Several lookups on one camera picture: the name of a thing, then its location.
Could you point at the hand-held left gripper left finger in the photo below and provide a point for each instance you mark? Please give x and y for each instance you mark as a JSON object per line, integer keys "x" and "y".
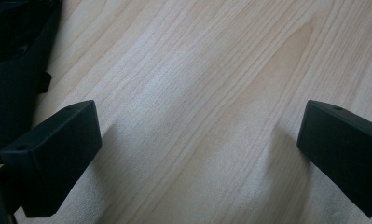
{"x": 56, "y": 155}

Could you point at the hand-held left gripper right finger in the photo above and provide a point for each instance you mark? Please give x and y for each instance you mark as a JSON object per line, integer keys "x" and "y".
{"x": 345, "y": 146}

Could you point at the black glove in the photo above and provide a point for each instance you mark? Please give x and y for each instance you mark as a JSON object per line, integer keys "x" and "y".
{"x": 12, "y": 87}

